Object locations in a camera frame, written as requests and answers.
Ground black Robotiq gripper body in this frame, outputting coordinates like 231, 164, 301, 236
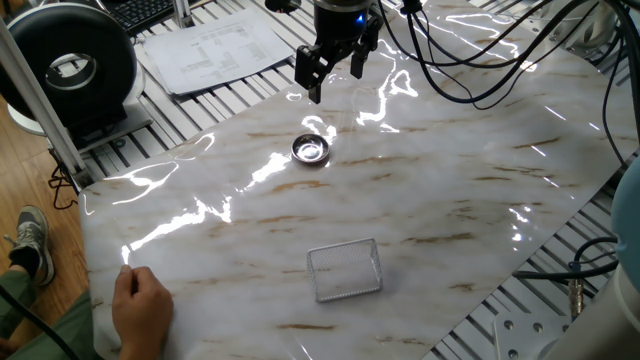
312, 0, 385, 47

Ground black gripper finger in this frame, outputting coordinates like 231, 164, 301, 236
349, 16, 385, 81
294, 43, 335, 105

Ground small round metal plate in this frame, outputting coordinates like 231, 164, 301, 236
290, 133, 331, 166

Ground person's bare hand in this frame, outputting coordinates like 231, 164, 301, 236
111, 264, 175, 357

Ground printed white paper sheets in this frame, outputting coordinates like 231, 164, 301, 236
142, 7, 295, 96

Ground marble pattern vinyl sheet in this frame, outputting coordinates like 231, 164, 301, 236
78, 0, 640, 360

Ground black computer keyboard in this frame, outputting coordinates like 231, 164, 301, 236
102, 0, 201, 37

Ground grey sneaker shoe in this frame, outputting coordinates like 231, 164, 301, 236
5, 205, 56, 288

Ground green trouser leg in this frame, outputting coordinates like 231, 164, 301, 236
0, 269, 104, 360

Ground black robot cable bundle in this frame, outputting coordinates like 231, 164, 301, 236
377, 0, 640, 169

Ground short aluminium post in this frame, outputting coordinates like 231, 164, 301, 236
171, 0, 196, 30

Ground black ring shaped device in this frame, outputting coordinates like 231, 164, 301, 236
0, 2, 154, 152

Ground long aluminium frame post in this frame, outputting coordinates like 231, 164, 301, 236
0, 17, 95, 190

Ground thin black floor cable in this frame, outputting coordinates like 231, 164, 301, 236
47, 163, 81, 211

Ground black base power cable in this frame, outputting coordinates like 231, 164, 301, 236
511, 236, 621, 282

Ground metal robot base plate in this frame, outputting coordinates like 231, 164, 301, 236
492, 312, 572, 360

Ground black cable near leg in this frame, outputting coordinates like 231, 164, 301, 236
0, 284, 81, 360

